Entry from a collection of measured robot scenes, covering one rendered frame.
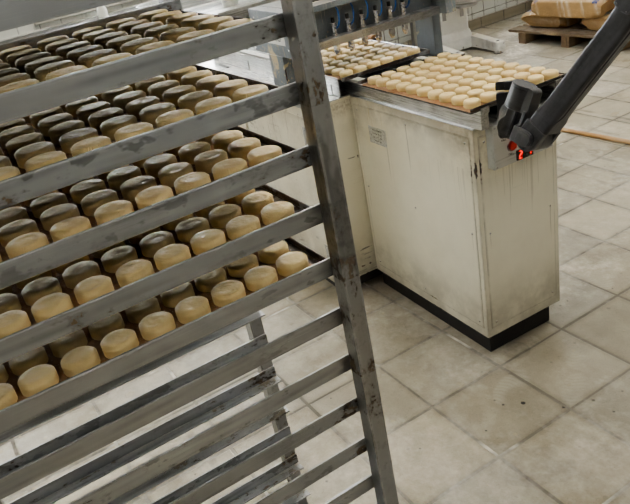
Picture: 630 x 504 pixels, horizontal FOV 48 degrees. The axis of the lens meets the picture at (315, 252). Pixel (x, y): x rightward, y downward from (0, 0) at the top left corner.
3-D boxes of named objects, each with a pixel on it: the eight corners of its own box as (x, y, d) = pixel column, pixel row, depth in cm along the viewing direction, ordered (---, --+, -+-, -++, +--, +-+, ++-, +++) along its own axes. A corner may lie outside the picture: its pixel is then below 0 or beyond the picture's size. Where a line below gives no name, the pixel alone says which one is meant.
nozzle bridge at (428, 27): (265, 96, 285) (246, 8, 269) (411, 48, 311) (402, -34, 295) (304, 110, 258) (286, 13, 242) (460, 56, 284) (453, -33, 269)
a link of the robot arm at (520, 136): (526, 150, 158) (548, 145, 163) (545, 101, 152) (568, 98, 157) (486, 127, 165) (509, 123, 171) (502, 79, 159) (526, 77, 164)
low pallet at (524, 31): (509, 42, 625) (508, 29, 620) (569, 19, 660) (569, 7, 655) (631, 53, 532) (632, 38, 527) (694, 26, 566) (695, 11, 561)
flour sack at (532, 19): (559, 31, 582) (559, 12, 575) (519, 28, 615) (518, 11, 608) (615, 10, 613) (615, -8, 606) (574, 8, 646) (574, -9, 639)
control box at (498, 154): (487, 168, 218) (484, 125, 211) (545, 144, 226) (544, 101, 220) (495, 171, 215) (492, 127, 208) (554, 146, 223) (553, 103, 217)
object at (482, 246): (377, 285, 304) (344, 80, 263) (441, 256, 317) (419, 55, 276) (490, 359, 247) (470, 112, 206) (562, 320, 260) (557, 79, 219)
